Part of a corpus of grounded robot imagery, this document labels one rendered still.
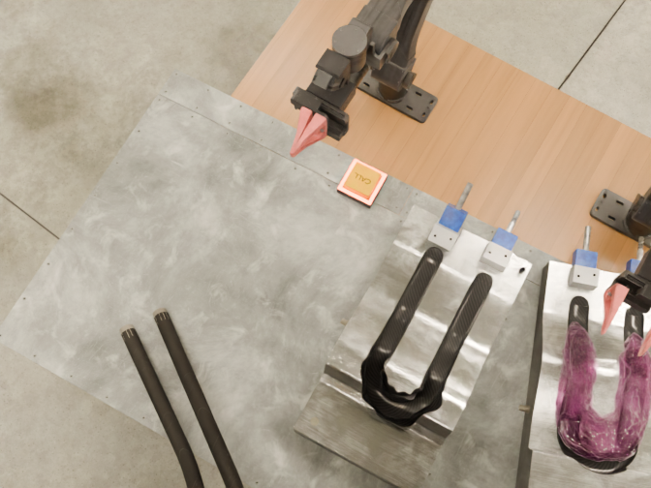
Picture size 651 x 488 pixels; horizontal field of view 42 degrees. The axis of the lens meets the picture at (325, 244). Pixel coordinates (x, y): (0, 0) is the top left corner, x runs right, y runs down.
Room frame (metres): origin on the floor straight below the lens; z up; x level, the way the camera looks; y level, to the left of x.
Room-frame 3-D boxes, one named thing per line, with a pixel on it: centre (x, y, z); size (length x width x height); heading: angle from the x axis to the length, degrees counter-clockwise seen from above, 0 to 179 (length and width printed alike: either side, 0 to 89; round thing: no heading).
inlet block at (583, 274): (0.50, -0.52, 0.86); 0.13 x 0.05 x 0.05; 169
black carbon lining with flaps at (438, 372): (0.33, -0.19, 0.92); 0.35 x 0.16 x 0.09; 152
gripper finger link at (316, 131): (0.62, 0.04, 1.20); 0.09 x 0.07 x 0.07; 149
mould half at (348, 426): (0.32, -0.17, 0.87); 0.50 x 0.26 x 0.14; 152
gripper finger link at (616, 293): (0.31, -0.46, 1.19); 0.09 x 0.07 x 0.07; 149
